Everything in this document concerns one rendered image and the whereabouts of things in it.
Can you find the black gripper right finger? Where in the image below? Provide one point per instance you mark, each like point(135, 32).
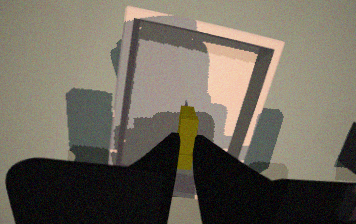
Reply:
point(230, 192)

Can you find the dark grey fuse block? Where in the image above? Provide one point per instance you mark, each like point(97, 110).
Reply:
point(348, 154)

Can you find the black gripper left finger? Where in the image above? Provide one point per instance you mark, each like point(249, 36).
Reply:
point(49, 191)

